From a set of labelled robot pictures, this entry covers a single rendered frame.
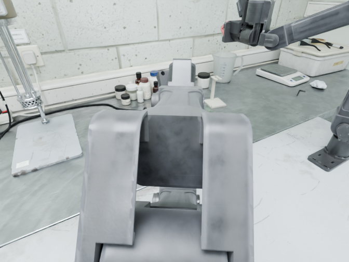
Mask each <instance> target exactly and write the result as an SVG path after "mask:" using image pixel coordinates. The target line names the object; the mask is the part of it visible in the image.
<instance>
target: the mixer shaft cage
mask: <svg viewBox="0 0 349 262"><path fill-rule="evenodd" d="M5 28H6V30H7V33H8V35H9V38H10V40H11V42H12V45H13V47H14V49H15V51H16V54H17V56H18V58H19V61H20V63H21V66H22V68H23V70H24V73H25V75H26V78H27V79H28V82H29V85H30V87H31V89H32V91H30V90H29V88H28V85H27V83H26V81H25V79H24V76H23V74H22V72H21V69H20V67H19V65H18V62H17V60H16V58H15V56H14V53H13V51H12V49H11V46H10V44H9V41H8V39H7V37H6V34H5V32H4V30H3V28H2V27H0V37H1V39H2V41H3V43H4V45H5V47H6V49H7V52H8V54H9V56H10V58H11V61H12V63H13V65H14V67H15V69H16V72H17V74H18V77H19V79H20V81H21V83H22V86H23V88H24V90H25V93H22V94H20V93H19V90H18V88H17V86H16V84H15V82H14V80H13V78H12V76H11V73H10V71H9V69H8V66H7V64H6V62H5V60H4V58H3V56H2V54H1V51H0V58H1V61H2V63H3V65H4V67H5V69H6V71H7V73H8V75H9V77H10V80H11V82H12V84H13V86H14V88H15V90H16V92H17V94H18V95H17V97H16V99H17V101H18V102H20V104H21V108H23V109H34V108H37V107H39V106H41V105H42V104H43V103H44V102H43V101H42V99H41V93H40V92H38V91H35V90H34V87H33V85H32V83H31V80H30V78H29V76H28V73H27V71H26V69H25V66H24V64H23V61H22V59H21V57H20V54H19V52H18V49H17V47H16V45H15V42H14V39H13V38H12V35H11V32H10V30H9V28H8V26H5ZM31 106H32V107H31Z"/></svg>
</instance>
